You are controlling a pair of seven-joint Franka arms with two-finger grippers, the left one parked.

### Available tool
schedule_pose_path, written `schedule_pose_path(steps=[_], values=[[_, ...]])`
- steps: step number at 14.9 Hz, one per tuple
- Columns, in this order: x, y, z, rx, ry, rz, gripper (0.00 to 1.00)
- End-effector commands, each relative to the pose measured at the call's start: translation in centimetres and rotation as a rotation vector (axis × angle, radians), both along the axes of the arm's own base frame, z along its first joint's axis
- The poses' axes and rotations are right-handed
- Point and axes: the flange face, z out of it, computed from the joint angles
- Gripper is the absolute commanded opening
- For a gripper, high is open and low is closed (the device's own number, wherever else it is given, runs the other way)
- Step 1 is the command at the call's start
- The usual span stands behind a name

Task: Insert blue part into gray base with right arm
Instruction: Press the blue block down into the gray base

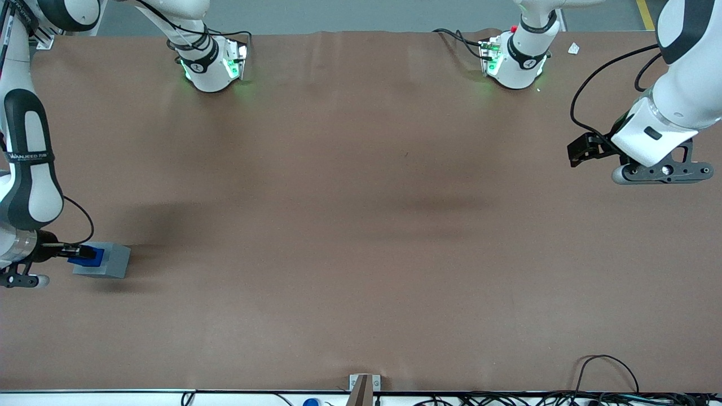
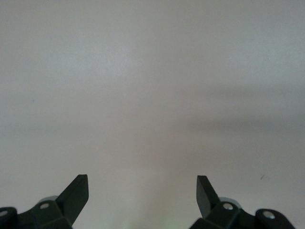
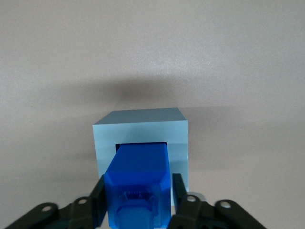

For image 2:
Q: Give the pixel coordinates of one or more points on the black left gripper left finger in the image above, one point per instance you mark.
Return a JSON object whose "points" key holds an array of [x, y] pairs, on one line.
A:
{"points": [[64, 207]]}

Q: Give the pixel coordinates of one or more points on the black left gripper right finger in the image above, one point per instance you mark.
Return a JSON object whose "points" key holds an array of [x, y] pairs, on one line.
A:
{"points": [[221, 214]]}

